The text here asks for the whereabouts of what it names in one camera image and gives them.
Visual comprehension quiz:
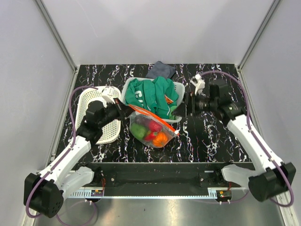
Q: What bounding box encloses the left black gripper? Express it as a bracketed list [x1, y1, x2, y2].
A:
[98, 98, 136, 128]

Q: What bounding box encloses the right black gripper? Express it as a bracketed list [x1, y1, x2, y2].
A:
[171, 91, 217, 118]

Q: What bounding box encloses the clear zip top bag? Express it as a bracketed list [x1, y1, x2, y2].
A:
[129, 105, 179, 148]

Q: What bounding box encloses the red fake round fruit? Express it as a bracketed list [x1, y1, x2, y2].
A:
[148, 121, 162, 132]

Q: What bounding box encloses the red fake chili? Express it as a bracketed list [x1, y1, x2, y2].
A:
[144, 131, 158, 142]

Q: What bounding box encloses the purple fake eggplant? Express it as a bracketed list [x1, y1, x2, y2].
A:
[135, 115, 151, 127]

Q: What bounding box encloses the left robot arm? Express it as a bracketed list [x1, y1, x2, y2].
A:
[24, 98, 134, 218]

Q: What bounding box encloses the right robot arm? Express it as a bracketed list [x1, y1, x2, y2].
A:
[173, 77, 296, 202]

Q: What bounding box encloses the green fake pepper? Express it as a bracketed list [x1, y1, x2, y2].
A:
[130, 123, 148, 139]

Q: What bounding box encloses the orange fake pumpkin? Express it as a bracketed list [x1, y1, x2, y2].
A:
[152, 132, 169, 148]

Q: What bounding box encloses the light green cloth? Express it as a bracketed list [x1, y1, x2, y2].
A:
[169, 105, 179, 120]

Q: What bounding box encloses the white basket with clothes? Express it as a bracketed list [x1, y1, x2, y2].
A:
[119, 77, 186, 124]

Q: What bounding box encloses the white perforated basket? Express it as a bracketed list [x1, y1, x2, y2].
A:
[75, 86, 121, 145]

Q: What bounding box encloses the green garment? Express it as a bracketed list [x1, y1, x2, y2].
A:
[124, 76, 180, 120]

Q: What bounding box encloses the grey folded cloth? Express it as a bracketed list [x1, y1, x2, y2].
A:
[145, 61, 176, 79]

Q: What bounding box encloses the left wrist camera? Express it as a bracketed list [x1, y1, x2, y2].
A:
[101, 86, 121, 103]

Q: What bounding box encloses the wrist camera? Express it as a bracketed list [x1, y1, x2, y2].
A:
[190, 74, 205, 95]
[101, 86, 121, 103]

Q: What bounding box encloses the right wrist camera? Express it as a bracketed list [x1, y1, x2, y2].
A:
[190, 74, 205, 95]

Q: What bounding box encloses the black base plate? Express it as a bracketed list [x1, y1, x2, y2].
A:
[58, 162, 254, 199]

